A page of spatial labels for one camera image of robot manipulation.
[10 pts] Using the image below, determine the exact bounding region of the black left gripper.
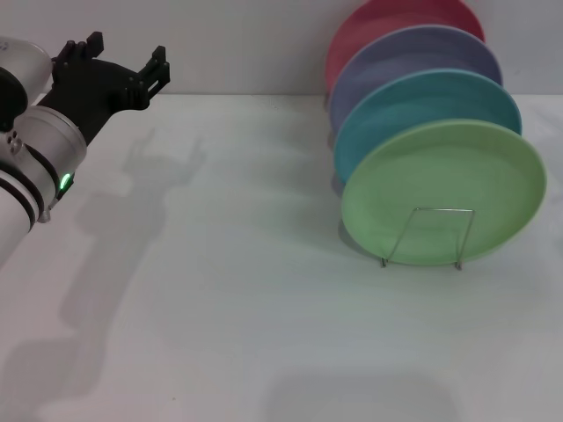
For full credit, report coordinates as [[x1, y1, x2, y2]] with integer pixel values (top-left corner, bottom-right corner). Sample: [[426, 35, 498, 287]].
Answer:
[[34, 31, 172, 149]]

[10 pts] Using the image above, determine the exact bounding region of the green round plate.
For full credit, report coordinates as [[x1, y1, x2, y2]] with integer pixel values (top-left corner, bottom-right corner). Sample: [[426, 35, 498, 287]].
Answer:
[[340, 118, 548, 266]]

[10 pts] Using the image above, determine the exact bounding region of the pink round plate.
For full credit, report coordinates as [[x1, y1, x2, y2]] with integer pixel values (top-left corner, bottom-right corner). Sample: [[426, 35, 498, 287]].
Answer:
[[325, 0, 486, 96]]

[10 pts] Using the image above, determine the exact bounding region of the purple round plate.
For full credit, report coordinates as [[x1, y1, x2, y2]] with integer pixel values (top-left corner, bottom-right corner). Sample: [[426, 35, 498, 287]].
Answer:
[[328, 25, 504, 133]]

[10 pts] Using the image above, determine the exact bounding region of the blue round plate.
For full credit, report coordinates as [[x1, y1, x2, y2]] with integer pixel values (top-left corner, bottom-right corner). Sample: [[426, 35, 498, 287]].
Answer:
[[333, 68, 523, 184]]

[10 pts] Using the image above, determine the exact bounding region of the metal wire plate rack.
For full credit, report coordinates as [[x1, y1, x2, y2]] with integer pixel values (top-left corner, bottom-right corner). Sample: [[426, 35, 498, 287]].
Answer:
[[379, 207, 477, 271]]

